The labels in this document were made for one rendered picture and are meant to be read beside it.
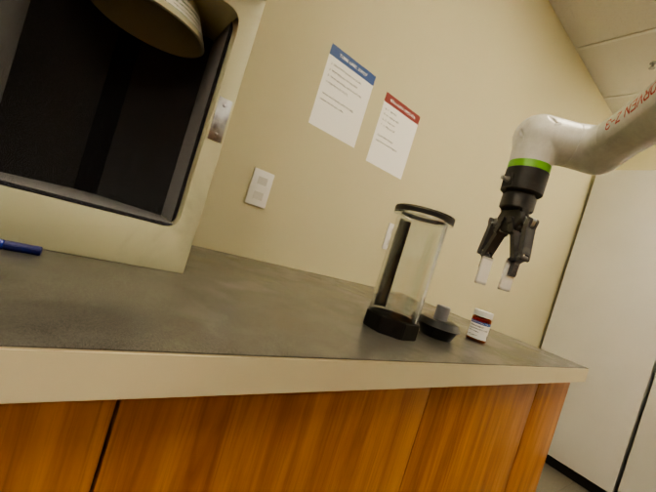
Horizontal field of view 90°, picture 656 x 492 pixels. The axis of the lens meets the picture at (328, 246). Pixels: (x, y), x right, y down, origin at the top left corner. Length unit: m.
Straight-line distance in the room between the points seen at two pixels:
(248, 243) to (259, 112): 0.40
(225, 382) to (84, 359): 0.11
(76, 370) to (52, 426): 0.07
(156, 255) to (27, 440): 0.31
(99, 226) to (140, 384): 0.31
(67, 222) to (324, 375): 0.40
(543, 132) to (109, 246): 0.88
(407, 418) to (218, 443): 0.31
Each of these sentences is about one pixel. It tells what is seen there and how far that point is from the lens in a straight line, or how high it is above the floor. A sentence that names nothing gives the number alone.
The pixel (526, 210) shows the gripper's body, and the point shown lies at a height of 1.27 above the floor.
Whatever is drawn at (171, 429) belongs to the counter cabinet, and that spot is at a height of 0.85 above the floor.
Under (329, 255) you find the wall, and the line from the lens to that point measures 1.25.
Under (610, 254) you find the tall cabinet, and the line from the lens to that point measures 3.08.
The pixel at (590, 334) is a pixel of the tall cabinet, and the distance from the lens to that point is 3.03.
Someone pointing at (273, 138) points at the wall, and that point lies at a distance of 1.11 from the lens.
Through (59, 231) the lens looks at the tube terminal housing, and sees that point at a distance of 0.58.
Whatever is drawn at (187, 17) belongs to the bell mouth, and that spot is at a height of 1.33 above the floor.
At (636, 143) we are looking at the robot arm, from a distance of 0.87.
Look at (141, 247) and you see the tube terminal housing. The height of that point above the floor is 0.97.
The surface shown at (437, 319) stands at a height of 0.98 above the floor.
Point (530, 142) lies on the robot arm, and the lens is 0.92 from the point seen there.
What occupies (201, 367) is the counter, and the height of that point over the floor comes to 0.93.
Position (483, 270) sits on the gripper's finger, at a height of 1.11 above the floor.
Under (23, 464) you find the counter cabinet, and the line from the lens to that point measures 0.38.
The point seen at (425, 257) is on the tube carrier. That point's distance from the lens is 0.58.
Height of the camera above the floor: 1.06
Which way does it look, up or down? 1 degrees down
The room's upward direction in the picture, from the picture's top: 17 degrees clockwise
